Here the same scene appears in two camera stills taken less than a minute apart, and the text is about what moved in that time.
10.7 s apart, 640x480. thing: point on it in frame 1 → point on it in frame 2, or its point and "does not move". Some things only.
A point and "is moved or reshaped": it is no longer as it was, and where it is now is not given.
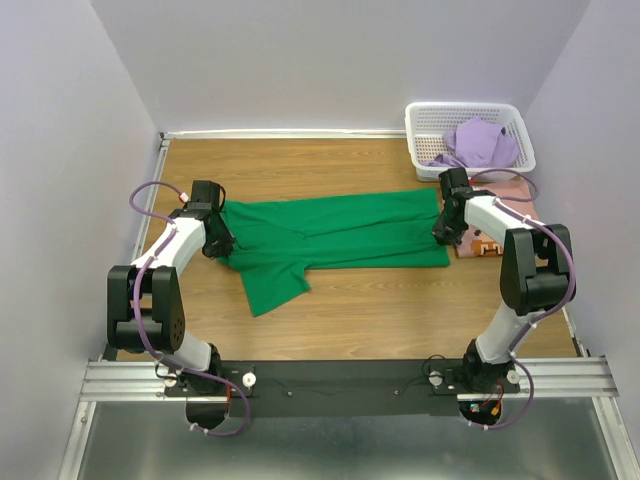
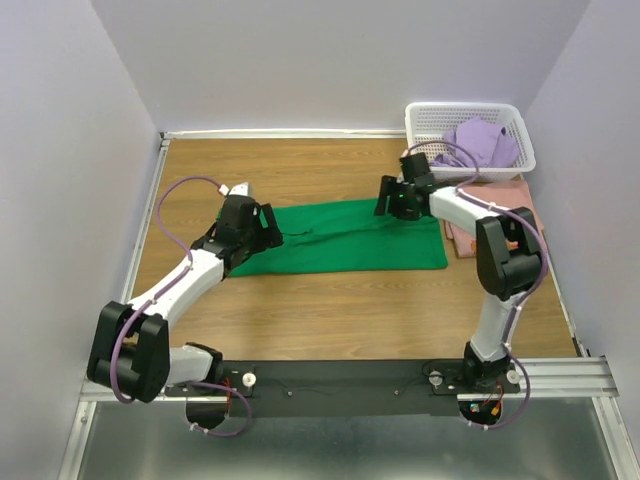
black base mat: x=347 y=389 does not move
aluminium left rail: x=109 y=352 does not move
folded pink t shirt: x=513 y=193 does not move
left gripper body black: x=221 y=243 → x=258 y=238
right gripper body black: x=449 y=230 → x=398 y=205
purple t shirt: x=478 y=143 does not move
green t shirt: x=278 y=240 is moved or reshaped
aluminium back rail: x=280 y=134 does not move
